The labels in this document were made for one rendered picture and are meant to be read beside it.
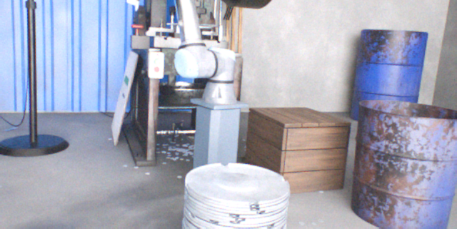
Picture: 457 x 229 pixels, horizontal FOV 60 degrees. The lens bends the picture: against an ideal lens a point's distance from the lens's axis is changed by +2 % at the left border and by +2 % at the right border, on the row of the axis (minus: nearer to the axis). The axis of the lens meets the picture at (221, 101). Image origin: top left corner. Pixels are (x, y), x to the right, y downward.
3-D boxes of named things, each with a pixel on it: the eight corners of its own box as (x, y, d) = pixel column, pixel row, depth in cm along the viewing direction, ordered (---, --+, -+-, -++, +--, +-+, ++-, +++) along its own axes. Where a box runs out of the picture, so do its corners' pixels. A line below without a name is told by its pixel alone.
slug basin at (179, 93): (217, 105, 239) (218, 90, 237) (161, 105, 227) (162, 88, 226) (201, 96, 270) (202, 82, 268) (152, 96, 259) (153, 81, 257)
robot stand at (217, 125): (240, 200, 178) (248, 103, 171) (208, 210, 167) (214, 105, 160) (216, 186, 193) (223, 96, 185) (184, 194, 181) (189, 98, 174)
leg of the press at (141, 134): (157, 166, 217) (163, -2, 202) (136, 167, 213) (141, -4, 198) (136, 126, 303) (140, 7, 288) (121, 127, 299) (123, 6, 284)
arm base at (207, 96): (243, 103, 171) (244, 80, 170) (215, 105, 162) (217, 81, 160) (222, 97, 183) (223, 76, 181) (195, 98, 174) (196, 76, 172)
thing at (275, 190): (267, 165, 127) (267, 162, 127) (307, 202, 100) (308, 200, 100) (178, 166, 120) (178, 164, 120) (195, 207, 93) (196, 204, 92)
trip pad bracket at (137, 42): (149, 70, 212) (150, 34, 209) (131, 70, 209) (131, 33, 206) (147, 70, 218) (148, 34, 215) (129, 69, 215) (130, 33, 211)
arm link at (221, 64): (239, 80, 170) (242, 48, 168) (214, 80, 162) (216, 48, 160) (223, 77, 179) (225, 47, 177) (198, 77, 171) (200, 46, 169)
